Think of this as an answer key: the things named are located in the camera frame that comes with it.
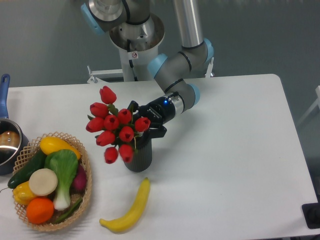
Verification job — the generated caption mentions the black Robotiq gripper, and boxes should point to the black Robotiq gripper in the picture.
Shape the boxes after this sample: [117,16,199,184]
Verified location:
[127,96,176,145]

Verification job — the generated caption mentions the red tulip bouquet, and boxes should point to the red tulip bouquet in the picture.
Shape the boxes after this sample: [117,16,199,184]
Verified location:
[85,86,151,164]

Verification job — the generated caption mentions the dark grey ribbed vase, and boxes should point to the dark grey ribbed vase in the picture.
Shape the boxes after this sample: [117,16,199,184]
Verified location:
[124,130,153,173]

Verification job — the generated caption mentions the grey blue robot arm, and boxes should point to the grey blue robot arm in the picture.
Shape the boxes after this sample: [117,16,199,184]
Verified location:
[80,0,214,143]

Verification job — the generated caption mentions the green bok choy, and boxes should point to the green bok choy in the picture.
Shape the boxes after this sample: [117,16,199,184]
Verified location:
[44,149,78,211]

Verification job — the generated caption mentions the purple red onion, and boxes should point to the purple red onion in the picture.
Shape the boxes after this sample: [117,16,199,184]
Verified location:
[72,164,87,192]

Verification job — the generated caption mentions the yellow squash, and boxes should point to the yellow squash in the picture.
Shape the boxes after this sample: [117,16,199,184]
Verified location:
[39,136,81,160]

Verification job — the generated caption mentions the yellow banana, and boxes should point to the yellow banana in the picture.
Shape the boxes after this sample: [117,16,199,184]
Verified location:
[99,177,151,233]

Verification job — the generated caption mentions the green bean pod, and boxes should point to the green bean pod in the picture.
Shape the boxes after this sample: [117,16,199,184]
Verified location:
[53,198,83,224]

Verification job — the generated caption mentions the dark green cucumber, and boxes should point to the dark green cucumber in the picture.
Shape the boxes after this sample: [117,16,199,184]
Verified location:
[7,150,47,189]

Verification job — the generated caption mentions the beige round bun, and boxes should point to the beige round bun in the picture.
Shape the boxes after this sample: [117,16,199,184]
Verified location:
[28,168,58,197]

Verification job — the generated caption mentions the woven wicker basket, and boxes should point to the woven wicker basket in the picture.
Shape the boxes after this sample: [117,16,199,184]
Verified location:
[13,132,92,232]

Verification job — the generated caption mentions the orange fruit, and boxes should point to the orange fruit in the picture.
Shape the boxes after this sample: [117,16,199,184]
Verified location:
[26,197,55,224]

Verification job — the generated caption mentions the yellow bell pepper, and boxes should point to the yellow bell pepper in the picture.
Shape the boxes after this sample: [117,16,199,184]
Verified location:
[12,181,37,206]

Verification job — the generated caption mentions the black device at edge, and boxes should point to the black device at edge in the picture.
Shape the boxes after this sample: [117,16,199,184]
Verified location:
[301,202,320,229]

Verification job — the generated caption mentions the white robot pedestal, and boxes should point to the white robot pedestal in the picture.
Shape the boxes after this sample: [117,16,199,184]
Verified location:
[109,13,165,82]

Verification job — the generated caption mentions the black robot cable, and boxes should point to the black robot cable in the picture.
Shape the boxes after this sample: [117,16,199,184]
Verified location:
[126,39,139,82]

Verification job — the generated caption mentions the blue handled saucepan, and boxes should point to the blue handled saucepan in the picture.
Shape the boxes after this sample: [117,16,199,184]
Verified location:
[0,73,29,176]

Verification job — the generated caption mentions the white frame at right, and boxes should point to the white frame at right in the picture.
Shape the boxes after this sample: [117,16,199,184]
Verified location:
[297,85,320,125]

